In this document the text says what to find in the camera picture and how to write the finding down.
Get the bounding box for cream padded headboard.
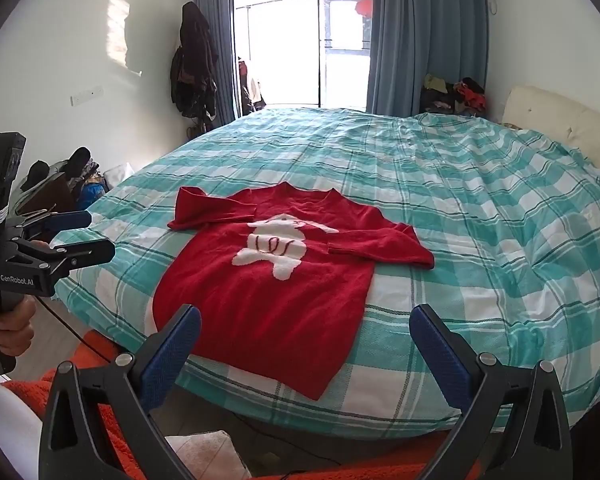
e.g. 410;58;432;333
501;85;600;158

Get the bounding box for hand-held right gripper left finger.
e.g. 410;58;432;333
38;304;202;480

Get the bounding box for white wall socket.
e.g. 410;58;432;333
71;87;104;107

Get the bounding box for red sweater with white figure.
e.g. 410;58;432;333
149;183;436;402

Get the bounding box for person's left hand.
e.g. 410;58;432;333
0;290;36;357

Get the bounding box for white cloth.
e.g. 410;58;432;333
0;377;43;480
165;430;253;480

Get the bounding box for orange fleece garment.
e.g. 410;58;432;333
2;330;481;480

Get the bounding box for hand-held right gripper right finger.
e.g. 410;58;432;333
409;304;573;480

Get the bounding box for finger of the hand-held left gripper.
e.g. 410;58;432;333
5;239;116;286
17;210;92;243

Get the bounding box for glass balcony door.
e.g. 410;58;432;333
228;0;376;121

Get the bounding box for blue grey curtain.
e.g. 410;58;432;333
194;0;237;133
366;0;491;118

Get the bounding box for pile of mixed clothes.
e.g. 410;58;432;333
420;74;488;118

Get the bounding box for hanging dark coats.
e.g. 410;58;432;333
170;1;220;122

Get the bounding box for teal plaid bed blanket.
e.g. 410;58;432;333
50;107;600;441

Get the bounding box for black cable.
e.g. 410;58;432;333
32;295;121;363

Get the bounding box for clothes on balcony rack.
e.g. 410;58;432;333
237;57;267;111

